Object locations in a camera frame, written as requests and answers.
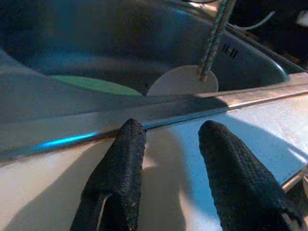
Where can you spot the green plate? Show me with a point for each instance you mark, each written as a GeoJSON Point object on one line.
{"type": "Point", "coordinates": [101, 85]}

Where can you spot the patterned chopstick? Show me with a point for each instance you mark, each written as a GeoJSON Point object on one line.
{"type": "Point", "coordinates": [217, 43]}
{"type": "Point", "coordinates": [210, 43]}

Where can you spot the white round plate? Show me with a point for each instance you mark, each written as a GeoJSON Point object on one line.
{"type": "Point", "coordinates": [175, 81]}

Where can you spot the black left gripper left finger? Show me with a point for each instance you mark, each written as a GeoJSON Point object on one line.
{"type": "Point", "coordinates": [120, 173]}

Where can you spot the stainless steel sink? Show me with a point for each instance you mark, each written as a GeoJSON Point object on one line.
{"type": "Point", "coordinates": [120, 48]}

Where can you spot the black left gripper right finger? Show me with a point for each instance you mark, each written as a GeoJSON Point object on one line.
{"type": "Point", "coordinates": [235, 183]}

